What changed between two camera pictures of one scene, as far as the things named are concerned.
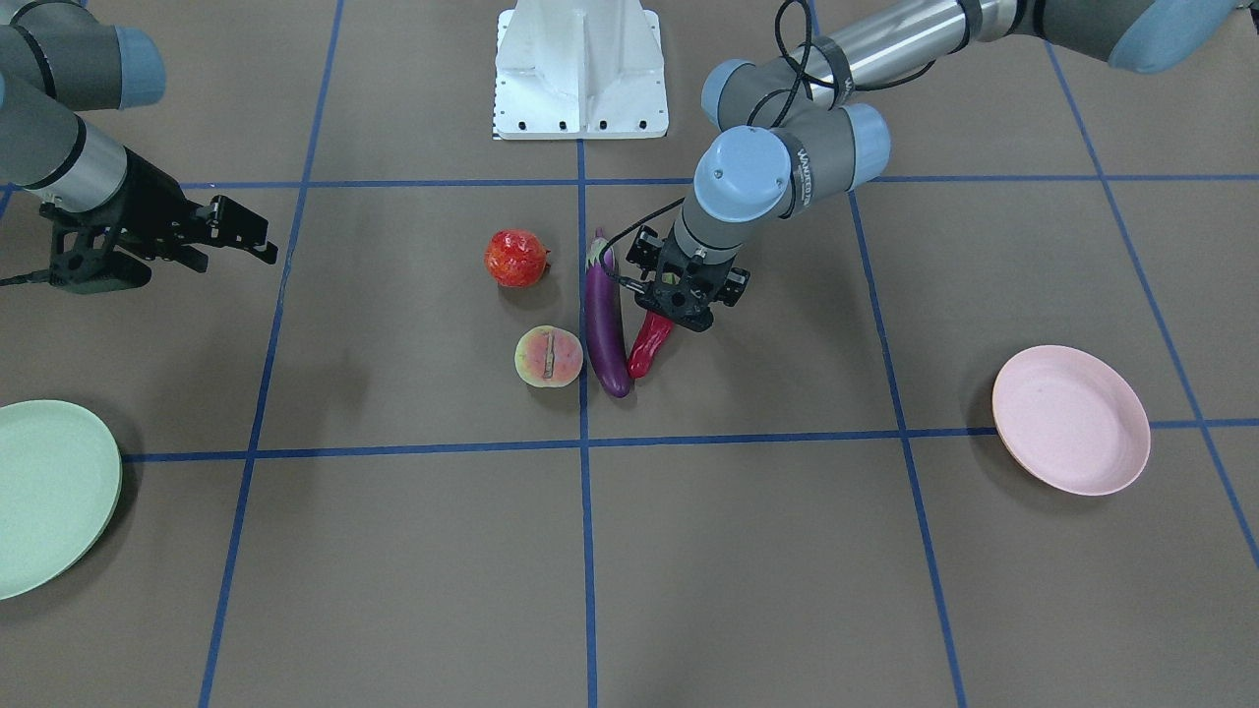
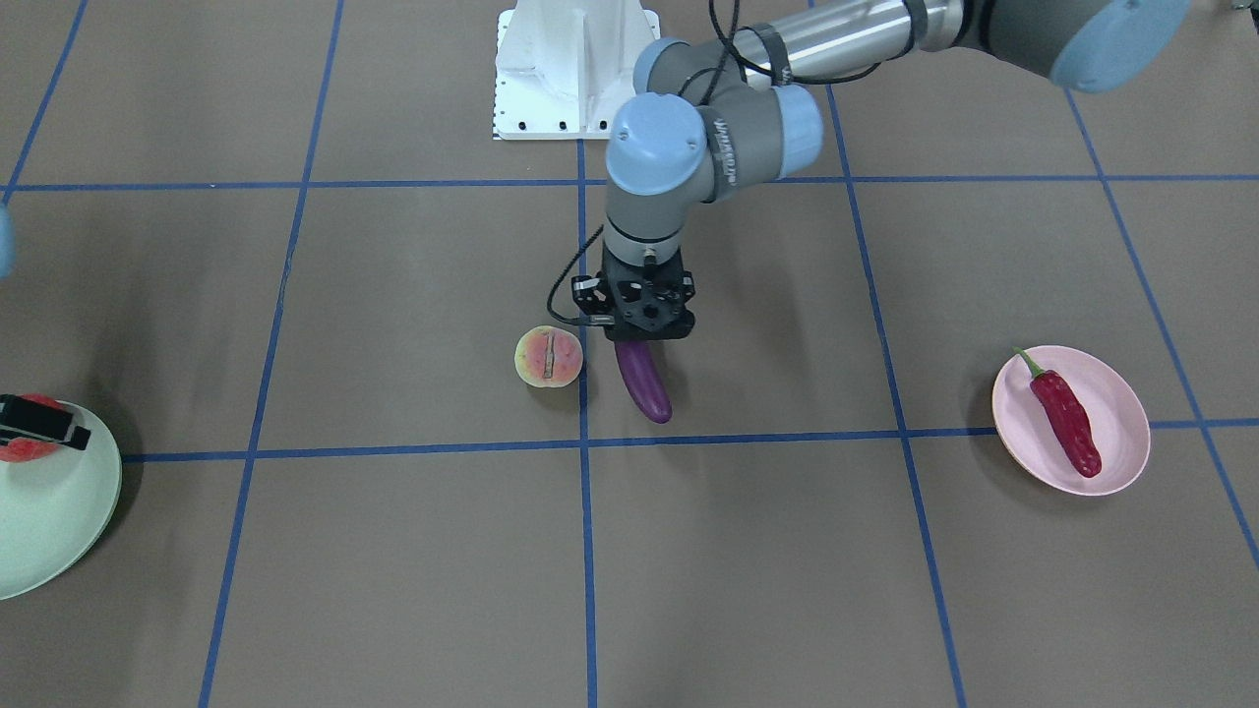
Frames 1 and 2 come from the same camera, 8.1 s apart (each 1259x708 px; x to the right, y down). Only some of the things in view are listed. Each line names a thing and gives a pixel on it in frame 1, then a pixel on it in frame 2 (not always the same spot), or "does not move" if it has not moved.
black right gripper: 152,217 to 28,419
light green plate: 60,495 does not move
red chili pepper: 655,332 to 1071,417
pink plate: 1070,420 does not move
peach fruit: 548,357 does not move
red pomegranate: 515,259 to 27,448
